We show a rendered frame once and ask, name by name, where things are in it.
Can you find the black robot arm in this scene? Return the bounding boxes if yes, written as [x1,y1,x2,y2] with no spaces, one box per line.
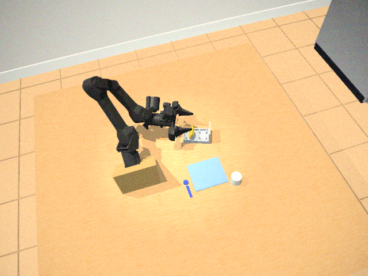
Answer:
[82,76,173,168]

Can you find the grey cylinder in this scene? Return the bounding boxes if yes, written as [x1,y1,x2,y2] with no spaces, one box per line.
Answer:
[230,171,242,186]

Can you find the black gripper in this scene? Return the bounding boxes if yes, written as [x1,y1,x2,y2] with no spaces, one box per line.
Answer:
[158,101,193,141]

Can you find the light blue mat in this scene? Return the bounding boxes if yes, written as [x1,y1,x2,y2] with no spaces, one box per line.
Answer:
[187,156,229,192]

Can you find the grey dish rack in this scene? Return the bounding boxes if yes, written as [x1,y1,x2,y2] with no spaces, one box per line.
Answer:
[183,122,210,144]

